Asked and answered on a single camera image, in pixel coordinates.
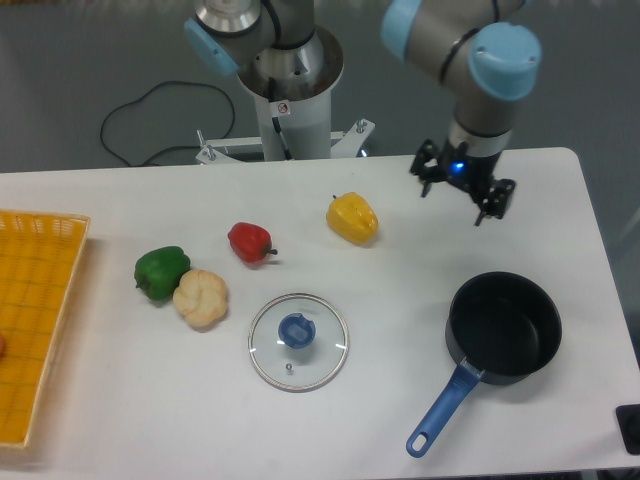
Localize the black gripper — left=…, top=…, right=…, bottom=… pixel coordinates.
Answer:
left=409, top=139, right=516, bottom=226

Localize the green bell pepper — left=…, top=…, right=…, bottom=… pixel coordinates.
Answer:
left=134, top=246, right=191, bottom=302

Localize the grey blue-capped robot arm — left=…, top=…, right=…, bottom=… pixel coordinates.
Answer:
left=184, top=1, right=542, bottom=219

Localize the yellow bell pepper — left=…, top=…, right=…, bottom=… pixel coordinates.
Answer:
left=325, top=192, right=379, bottom=245

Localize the red bell pepper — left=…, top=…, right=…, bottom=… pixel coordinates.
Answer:
left=227, top=222, right=278, bottom=264

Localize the glass lid blue knob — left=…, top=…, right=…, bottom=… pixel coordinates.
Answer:
left=247, top=293, right=350, bottom=393

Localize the black device at table edge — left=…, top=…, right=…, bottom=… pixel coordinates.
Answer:
left=615, top=404, right=640, bottom=455

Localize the yellow woven basket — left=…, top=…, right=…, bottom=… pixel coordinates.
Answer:
left=1, top=210, right=90, bottom=449

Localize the black saucepan blue handle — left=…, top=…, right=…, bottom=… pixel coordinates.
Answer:
left=406, top=271, right=562, bottom=458

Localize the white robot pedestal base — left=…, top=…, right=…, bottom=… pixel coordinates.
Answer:
left=196, top=26, right=375, bottom=165

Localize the black floor cable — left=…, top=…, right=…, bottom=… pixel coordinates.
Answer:
left=99, top=80, right=236, bottom=168

